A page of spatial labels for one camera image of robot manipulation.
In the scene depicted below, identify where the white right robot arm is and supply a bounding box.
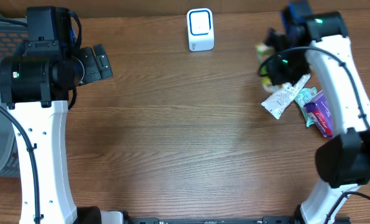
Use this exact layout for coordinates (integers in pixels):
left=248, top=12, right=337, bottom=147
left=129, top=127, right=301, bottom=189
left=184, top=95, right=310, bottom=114
left=262, top=1, right=370, bottom=223

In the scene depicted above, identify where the green snack pouch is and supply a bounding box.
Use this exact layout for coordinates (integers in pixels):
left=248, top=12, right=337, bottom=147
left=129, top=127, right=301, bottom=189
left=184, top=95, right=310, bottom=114
left=255, top=43, right=282, bottom=93

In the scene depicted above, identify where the brown cardboard back panel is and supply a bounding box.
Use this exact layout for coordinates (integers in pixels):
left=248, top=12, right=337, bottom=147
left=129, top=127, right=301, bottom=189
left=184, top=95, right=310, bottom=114
left=0, top=0, right=370, bottom=18

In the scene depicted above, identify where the black front rail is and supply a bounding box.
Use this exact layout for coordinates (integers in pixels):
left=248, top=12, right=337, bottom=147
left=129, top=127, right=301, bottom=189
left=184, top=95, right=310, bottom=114
left=124, top=216, right=302, bottom=224

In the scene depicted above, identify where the purple snack packet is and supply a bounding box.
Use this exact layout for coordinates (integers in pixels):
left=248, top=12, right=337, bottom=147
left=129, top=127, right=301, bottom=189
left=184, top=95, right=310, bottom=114
left=303, top=90, right=333, bottom=138

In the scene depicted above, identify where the teal packet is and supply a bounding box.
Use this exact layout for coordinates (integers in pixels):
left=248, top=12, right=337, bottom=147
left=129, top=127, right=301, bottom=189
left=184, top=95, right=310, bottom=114
left=294, top=87, right=318, bottom=128

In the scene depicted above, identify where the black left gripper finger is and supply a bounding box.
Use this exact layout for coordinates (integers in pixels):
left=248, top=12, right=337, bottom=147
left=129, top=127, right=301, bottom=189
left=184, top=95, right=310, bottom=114
left=99, top=60, right=113, bottom=80
left=93, top=44, right=108, bottom=62

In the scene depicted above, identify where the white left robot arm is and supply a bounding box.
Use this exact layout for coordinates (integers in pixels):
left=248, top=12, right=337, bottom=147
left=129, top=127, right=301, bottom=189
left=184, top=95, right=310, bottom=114
left=0, top=6, right=123, bottom=223

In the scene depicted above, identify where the white tube gold cap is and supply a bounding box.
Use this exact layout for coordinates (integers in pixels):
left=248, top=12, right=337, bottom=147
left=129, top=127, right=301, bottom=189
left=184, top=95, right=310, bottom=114
left=261, top=74, right=311, bottom=119

